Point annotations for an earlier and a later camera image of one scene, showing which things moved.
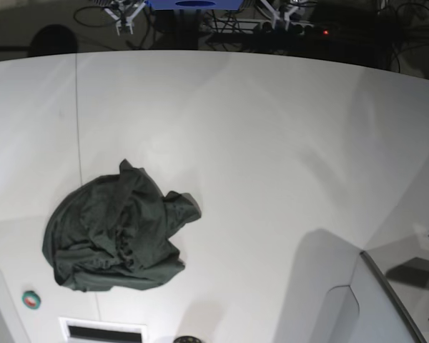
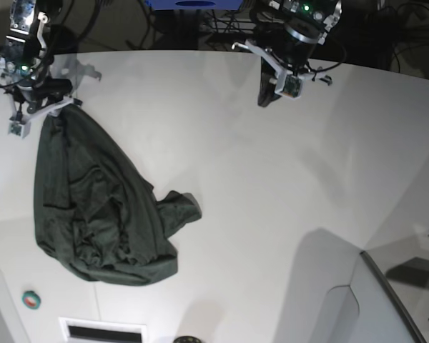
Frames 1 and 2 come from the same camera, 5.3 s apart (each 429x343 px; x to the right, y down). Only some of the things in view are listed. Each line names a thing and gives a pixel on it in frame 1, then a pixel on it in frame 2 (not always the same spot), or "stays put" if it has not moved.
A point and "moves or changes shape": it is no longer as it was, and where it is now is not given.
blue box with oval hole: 195,4 stays put
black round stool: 53,39 stays put
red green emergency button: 31,299 stays put
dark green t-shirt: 114,231 moves or changes shape
